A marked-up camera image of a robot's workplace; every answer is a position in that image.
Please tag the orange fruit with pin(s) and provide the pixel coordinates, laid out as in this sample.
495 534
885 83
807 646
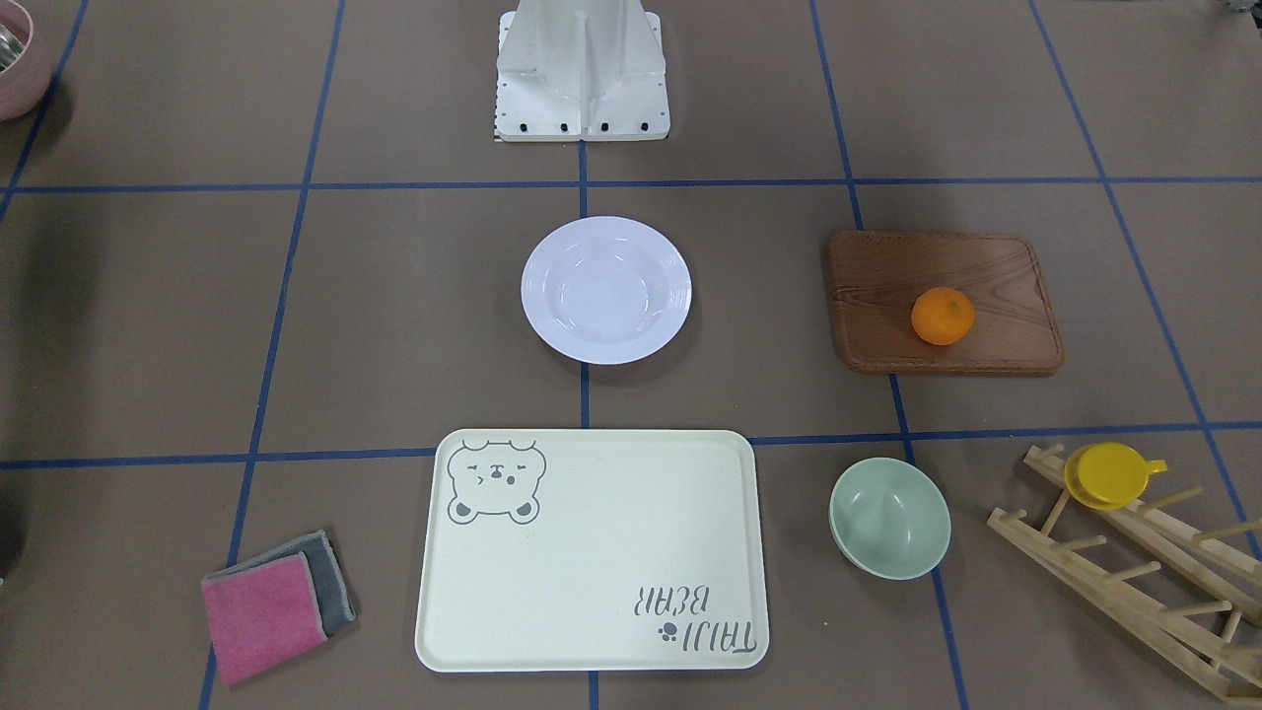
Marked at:
942 316

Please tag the cream bear serving tray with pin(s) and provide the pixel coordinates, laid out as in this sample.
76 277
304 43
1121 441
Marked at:
557 551

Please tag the white ceramic plate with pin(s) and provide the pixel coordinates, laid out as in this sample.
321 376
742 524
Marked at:
606 290

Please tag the wooden cutting board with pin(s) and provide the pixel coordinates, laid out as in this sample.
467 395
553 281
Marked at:
873 279

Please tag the green ceramic bowl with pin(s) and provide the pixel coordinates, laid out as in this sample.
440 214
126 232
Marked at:
888 518

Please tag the grey cloth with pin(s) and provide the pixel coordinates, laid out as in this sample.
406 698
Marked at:
332 598

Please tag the pink cloth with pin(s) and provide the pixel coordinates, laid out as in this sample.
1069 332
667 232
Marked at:
262 617

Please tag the yellow mug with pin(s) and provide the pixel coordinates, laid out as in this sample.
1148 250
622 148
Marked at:
1107 476

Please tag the wooden dish rack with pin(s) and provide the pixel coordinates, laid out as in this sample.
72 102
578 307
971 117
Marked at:
1199 639

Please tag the pink bowl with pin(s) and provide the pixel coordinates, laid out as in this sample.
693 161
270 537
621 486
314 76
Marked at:
24 82

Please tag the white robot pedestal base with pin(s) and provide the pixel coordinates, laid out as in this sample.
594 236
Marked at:
581 71

